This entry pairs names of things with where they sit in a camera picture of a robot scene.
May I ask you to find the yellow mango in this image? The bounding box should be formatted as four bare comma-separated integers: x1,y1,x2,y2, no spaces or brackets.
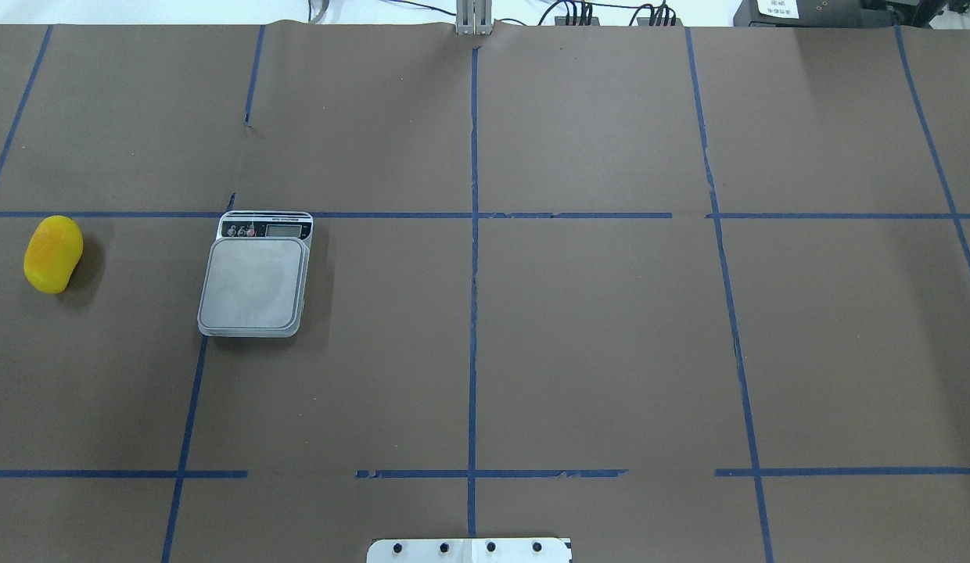
23,215,84,295

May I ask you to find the silver digital kitchen scale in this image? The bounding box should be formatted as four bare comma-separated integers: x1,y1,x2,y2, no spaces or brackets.
196,210,314,339

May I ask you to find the white metal mounting plate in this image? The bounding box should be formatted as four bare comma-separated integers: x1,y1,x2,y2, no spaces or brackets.
366,537,573,562

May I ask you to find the black device with label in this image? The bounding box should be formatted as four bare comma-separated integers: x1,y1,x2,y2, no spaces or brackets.
732,1,893,29

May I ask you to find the aluminium profile post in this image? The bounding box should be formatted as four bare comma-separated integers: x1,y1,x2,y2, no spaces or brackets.
455,0,494,36

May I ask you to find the black cable on wall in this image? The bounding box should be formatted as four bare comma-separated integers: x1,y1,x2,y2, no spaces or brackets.
379,0,458,17

